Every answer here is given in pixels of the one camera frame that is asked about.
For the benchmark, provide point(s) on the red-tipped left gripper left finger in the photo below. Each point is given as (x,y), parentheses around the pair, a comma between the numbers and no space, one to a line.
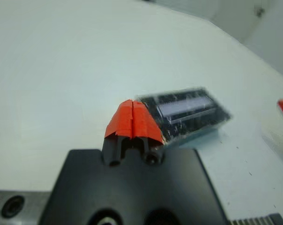
(121,122)

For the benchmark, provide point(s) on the red-tipped left gripper right finger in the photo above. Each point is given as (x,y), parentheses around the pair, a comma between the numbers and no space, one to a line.
(143,122)

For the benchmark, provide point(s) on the shiny black box lid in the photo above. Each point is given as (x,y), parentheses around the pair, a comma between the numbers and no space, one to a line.
(190,112)

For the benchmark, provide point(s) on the white cabinet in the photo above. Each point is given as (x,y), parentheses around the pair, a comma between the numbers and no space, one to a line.
(272,35)

